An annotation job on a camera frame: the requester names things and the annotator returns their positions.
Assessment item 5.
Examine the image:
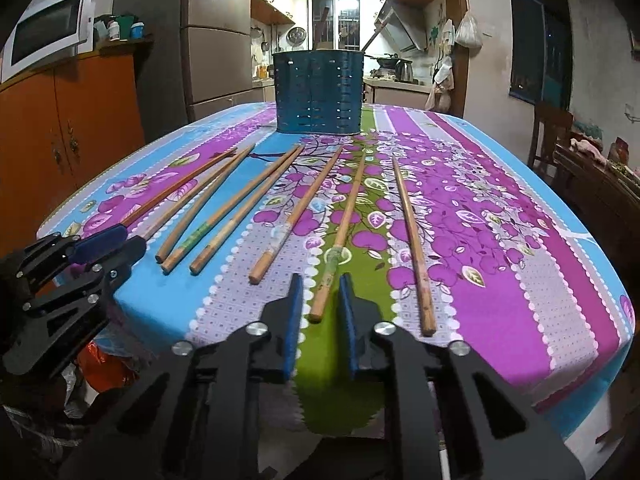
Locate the bamboo chopstick left pair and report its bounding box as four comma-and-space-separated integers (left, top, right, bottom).
160, 144, 299, 275

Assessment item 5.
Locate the pink cloth on table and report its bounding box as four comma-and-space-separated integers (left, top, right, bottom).
570, 139, 602, 159

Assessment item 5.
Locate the black wok on stove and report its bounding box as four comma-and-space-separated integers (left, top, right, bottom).
366, 54, 400, 70

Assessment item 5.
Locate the grey multi-door refrigerator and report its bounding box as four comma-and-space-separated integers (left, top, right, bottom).
113, 0, 252, 142

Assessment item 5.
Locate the dark wooden dining table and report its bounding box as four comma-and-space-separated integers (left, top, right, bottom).
552, 131, 640, 281

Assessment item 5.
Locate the bamboo chopstick green band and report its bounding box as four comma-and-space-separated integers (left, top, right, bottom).
308, 155, 366, 324

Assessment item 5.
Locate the blue perforated utensil holder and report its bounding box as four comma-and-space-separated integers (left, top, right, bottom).
273, 50, 363, 136

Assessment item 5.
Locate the white hanging plastic bag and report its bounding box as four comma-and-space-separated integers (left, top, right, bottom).
454, 11, 483, 51

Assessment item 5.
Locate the white microwave oven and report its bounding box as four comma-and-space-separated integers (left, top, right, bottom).
1, 0, 96, 82

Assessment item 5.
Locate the electric kettle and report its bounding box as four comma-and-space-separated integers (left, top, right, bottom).
396, 58, 413, 84

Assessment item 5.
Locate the thin orange-brown chopstick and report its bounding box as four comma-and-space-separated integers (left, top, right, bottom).
119, 148, 238, 228

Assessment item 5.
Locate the wooden dining chair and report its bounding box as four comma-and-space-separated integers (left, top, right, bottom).
526, 102, 574, 182

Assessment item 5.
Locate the floral purple tablecloth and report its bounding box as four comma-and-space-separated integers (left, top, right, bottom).
40, 103, 636, 436

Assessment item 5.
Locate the orange wooden cabinet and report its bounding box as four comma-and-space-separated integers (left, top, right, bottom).
1, 39, 153, 252

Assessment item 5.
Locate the steel range hood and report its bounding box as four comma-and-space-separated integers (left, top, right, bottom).
376, 0, 427, 54

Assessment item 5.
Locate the blue capped jar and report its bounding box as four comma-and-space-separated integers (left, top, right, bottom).
129, 22, 144, 40

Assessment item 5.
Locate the bamboo chopstick plain left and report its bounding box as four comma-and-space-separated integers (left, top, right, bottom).
155, 143, 256, 263

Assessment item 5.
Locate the white plastic bottle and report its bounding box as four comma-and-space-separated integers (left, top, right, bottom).
107, 18, 120, 41

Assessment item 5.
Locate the kitchen window with bars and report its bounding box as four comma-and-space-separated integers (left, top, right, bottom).
307, 0, 362, 51

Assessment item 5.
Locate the dark room window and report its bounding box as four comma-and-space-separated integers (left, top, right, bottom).
510, 0, 573, 110

